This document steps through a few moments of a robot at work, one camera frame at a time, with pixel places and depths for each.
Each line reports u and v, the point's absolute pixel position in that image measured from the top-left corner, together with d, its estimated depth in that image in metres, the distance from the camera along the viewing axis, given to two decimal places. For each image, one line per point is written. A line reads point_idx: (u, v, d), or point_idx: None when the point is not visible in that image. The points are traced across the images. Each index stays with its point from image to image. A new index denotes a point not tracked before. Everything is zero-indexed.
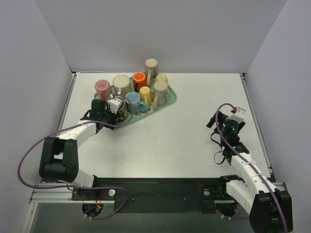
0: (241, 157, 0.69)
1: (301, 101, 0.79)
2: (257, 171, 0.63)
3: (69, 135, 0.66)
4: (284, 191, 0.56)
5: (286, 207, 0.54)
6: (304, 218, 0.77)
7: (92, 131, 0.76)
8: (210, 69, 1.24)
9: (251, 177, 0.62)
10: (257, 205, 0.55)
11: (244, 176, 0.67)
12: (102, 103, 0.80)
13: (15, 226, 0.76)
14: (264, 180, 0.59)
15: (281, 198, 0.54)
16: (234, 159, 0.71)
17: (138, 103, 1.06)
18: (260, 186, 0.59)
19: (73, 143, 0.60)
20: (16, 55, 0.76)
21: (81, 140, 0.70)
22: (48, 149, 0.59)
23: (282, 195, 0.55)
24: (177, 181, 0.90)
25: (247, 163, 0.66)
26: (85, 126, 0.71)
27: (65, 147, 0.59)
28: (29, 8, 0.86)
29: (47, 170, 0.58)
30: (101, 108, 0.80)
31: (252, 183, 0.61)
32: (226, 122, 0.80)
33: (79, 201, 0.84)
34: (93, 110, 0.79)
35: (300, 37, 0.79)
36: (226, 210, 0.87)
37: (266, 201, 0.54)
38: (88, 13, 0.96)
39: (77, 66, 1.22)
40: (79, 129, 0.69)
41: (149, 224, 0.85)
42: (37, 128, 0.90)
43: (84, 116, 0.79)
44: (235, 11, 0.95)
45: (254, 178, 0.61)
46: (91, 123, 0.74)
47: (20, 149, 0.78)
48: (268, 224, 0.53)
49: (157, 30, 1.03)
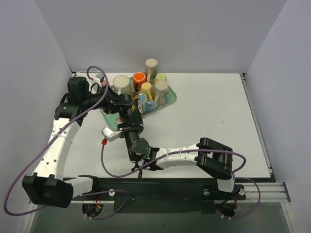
0: (160, 158, 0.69)
1: (301, 101, 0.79)
2: (177, 150, 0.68)
3: (48, 167, 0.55)
4: (200, 141, 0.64)
5: (214, 145, 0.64)
6: (304, 217, 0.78)
7: (74, 133, 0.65)
8: (210, 69, 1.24)
9: (180, 158, 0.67)
10: (208, 169, 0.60)
11: (178, 163, 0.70)
12: (82, 84, 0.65)
13: (14, 227, 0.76)
14: (187, 151, 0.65)
15: (209, 145, 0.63)
16: (160, 163, 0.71)
17: (145, 103, 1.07)
18: (191, 155, 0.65)
19: (55, 185, 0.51)
20: (15, 54, 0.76)
21: (64, 158, 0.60)
22: (31, 190, 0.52)
23: (205, 142, 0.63)
24: (177, 181, 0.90)
25: (167, 156, 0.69)
26: (63, 138, 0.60)
27: (48, 188, 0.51)
28: (28, 8, 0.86)
29: (42, 202, 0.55)
30: (81, 91, 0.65)
31: (187, 160, 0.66)
32: (138, 149, 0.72)
33: (79, 201, 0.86)
34: (71, 94, 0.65)
35: (300, 36, 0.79)
36: (226, 210, 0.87)
37: (207, 160, 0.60)
38: (88, 13, 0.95)
39: (77, 66, 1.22)
40: (57, 150, 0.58)
41: (148, 224, 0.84)
42: (36, 128, 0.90)
43: (60, 107, 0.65)
44: (235, 11, 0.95)
45: (183, 157, 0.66)
46: (69, 127, 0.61)
47: (18, 149, 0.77)
48: (224, 166, 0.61)
49: (157, 30, 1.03)
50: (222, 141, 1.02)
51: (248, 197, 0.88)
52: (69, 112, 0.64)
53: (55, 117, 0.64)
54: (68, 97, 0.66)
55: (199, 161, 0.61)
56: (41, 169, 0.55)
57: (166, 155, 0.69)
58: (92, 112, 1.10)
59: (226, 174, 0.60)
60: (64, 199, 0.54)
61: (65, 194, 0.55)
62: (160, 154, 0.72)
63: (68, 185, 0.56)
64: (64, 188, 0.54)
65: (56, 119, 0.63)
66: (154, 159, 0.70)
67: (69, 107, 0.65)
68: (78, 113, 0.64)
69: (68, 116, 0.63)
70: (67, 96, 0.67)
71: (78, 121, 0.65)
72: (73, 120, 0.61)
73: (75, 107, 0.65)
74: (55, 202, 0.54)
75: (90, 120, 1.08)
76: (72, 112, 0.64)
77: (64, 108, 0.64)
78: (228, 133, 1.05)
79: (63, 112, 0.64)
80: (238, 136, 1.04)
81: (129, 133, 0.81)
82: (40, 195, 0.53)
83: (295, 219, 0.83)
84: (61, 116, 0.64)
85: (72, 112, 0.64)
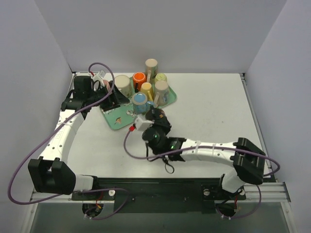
0: (187, 148, 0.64)
1: (301, 101, 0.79)
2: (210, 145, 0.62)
3: (54, 150, 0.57)
4: (239, 141, 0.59)
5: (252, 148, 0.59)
6: (304, 217, 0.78)
7: (79, 124, 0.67)
8: (210, 69, 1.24)
9: (212, 154, 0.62)
10: (243, 170, 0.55)
11: (203, 158, 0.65)
12: (87, 81, 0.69)
13: (14, 227, 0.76)
14: (223, 148, 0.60)
15: (247, 146, 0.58)
16: (185, 155, 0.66)
17: (145, 103, 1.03)
18: (226, 153, 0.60)
19: (60, 167, 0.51)
20: (15, 54, 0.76)
21: (68, 145, 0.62)
22: (36, 174, 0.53)
23: (244, 142, 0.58)
24: (177, 181, 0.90)
25: (197, 148, 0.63)
26: (69, 125, 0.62)
27: (52, 170, 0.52)
28: (28, 8, 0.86)
29: (45, 189, 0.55)
30: (86, 87, 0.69)
31: (219, 158, 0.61)
32: (146, 136, 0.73)
33: (80, 201, 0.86)
34: (77, 90, 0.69)
35: (300, 36, 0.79)
36: (226, 210, 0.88)
37: (245, 161, 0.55)
38: (88, 13, 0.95)
39: (77, 66, 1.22)
40: (63, 136, 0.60)
41: (148, 224, 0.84)
42: (36, 128, 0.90)
43: (66, 100, 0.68)
44: (235, 11, 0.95)
45: (215, 153, 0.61)
46: (75, 118, 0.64)
47: (19, 149, 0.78)
48: (258, 172, 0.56)
49: (157, 30, 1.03)
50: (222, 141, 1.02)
51: (248, 197, 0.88)
52: (75, 106, 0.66)
53: (60, 109, 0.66)
54: (74, 93, 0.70)
55: (235, 159, 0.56)
56: (47, 152, 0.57)
57: (196, 147, 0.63)
58: (92, 112, 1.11)
59: (259, 179, 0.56)
60: (67, 185, 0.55)
61: (67, 181, 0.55)
62: (187, 144, 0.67)
63: (71, 173, 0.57)
64: (68, 174, 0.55)
65: (61, 110, 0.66)
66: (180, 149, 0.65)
67: (74, 101, 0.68)
68: (83, 107, 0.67)
69: (74, 109, 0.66)
70: (73, 92, 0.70)
71: (82, 113, 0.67)
72: (78, 111, 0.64)
73: (80, 102, 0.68)
74: (58, 188, 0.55)
75: (90, 120, 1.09)
76: (77, 105, 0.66)
77: (70, 101, 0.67)
78: (229, 133, 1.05)
79: (69, 105, 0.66)
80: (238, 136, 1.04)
81: (158, 128, 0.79)
82: (43, 180, 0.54)
83: (295, 219, 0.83)
84: (67, 108, 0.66)
85: (77, 105, 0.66)
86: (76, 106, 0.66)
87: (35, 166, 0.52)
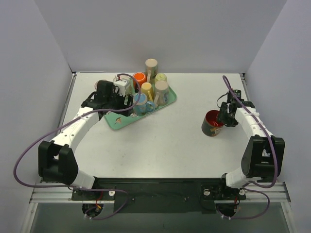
0: (244, 108, 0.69)
1: (301, 101, 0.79)
2: (257, 120, 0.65)
3: (65, 138, 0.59)
4: (279, 138, 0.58)
5: (278, 151, 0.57)
6: (304, 218, 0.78)
7: (94, 121, 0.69)
8: (210, 69, 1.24)
9: (250, 124, 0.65)
10: (250, 146, 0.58)
11: (244, 125, 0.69)
12: (109, 87, 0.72)
13: (15, 227, 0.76)
14: (262, 127, 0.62)
15: (277, 144, 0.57)
16: (237, 112, 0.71)
17: (146, 103, 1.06)
18: (258, 131, 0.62)
19: (67, 152, 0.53)
20: (15, 54, 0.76)
21: (79, 138, 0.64)
22: (44, 157, 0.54)
23: (279, 141, 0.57)
24: (177, 181, 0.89)
25: (249, 113, 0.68)
26: (84, 120, 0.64)
27: (60, 155, 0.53)
28: (28, 8, 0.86)
29: (47, 174, 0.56)
30: (107, 91, 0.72)
31: (250, 130, 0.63)
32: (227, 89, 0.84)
33: (80, 201, 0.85)
34: (98, 92, 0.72)
35: (300, 37, 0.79)
36: (226, 210, 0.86)
37: (260, 145, 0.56)
38: (87, 13, 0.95)
39: (77, 67, 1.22)
40: (77, 127, 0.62)
41: (148, 223, 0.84)
42: (37, 127, 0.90)
43: (87, 99, 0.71)
44: (235, 11, 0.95)
45: (253, 125, 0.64)
46: (92, 114, 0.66)
47: (19, 149, 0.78)
48: (258, 163, 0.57)
49: (157, 30, 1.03)
50: (222, 141, 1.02)
51: (248, 197, 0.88)
52: (94, 106, 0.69)
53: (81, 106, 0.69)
54: (95, 95, 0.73)
55: (257, 136, 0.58)
56: (59, 138, 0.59)
57: (250, 112, 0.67)
58: None
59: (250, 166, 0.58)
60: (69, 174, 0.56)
61: (71, 169, 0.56)
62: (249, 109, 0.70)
63: (75, 164, 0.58)
64: (72, 163, 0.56)
65: (81, 106, 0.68)
66: (242, 106, 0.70)
67: (95, 102, 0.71)
68: (101, 108, 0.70)
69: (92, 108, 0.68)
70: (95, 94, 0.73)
71: (99, 114, 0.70)
72: (97, 110, 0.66)
73: (98, 104, 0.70)
74: (59, 176, 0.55)
75: None
76: (96, 105, 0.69)
77: (90, 101, 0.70)
78: (228, 133, 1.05)
79: (88, 104, 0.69)
80: (238, 136, 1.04)
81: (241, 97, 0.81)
82: (49, 165, 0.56)
83: (295, 219, 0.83)
84: (87, 106, 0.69)
85: (95, 105, 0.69)
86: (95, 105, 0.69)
87: (45, 148, 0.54)
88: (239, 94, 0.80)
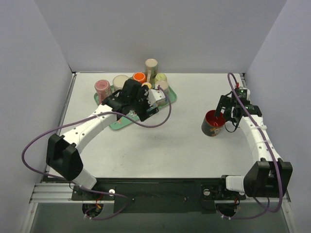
0: (251, 120, 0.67)
1: (301, 101, 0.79)
2: (264, 137, 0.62)
3: (76, 136, 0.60)
4: (286, 162, 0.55)
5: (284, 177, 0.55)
6: (304, 218, 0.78)
7: (110, 122, 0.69)
8: (209, 69, 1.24)
9: (256, 142, 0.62)
10: (255, 170, 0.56)
11: (250, 140, 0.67)
12: (135, 88, 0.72)
13: (15, 226, 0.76)
14: (268, 148, 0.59)
15: (283, 170, 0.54)
16: (244, 120, 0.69)
17: None
18: (264, 153, 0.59)
19: (72, 152, 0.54)
20: (15, 54, 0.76)
21: (90, 137, 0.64)
22: (52, 149, 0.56)
23: (285, 166, 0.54)
24: (176, 181, 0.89)
25: (255, 127, 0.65)
26: (99, 120, 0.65)
27: (65, 153, 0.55)
28: (28, 8, 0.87)
29: (52, 164, 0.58)
30: (132, 92, 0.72)
31: (256, 149, 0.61)
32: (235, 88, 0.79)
33: (80, 201, 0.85)
34: (123, 92, 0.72)
35: (300, 36, 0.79)
36: (226, 210, 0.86)
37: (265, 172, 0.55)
38: (88, 13, 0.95)
39: (77, 67, 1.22)
40: (89, 127, 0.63)
41: (148, 223, 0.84)
42: (37, 127, 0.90)
43: (111, 96, 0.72)
44: (235, 11, 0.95)
45: (259, 145, 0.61)
46: (108, 115, 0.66)
47: (19, 148, 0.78)
48: (262, 186, 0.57)
49: (157, 30, 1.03)
50: (222, 141, 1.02)
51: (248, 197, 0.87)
52: (114, 105, 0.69)
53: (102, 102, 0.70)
54: (119, 93, 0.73)
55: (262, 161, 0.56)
56: (69, 134, 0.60)
57: (258, 126, 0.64)
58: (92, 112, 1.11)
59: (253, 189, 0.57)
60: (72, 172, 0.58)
61: (75, 167, 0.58)
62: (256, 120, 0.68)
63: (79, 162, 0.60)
64: (77, 162, 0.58)
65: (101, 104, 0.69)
66: (249, 115, 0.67)
67: (117, 100, 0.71)
68: (121, 109, 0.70)
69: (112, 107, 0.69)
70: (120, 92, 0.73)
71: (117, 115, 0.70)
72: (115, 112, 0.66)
73: (120, 104, 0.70)
74: (62, 170, 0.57)
75: None
76: (117, 106, 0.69)
77: (112, 99, 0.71)
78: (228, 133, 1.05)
79: (110, 102, 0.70)
80: (237, 136, 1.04)
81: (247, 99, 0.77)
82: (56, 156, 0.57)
83: (295, 220, 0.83)
84: (108, 104, 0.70)
85: (116, 105, 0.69)
86: (115, 105, 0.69)
87: (53, 141, 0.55)
88: (245, 95, 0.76)
